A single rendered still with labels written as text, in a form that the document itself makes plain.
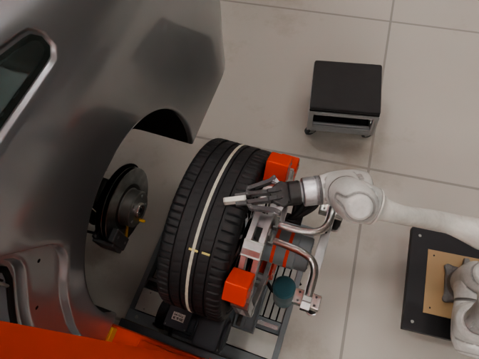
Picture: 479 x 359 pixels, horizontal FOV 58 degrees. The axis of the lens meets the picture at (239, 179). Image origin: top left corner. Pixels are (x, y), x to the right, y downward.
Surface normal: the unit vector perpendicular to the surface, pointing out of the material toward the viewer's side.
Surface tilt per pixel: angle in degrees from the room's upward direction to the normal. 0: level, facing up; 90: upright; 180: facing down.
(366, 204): 33
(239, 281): 45
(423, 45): 0
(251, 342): 0
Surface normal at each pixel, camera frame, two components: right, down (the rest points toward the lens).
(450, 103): -0.07, -0.41
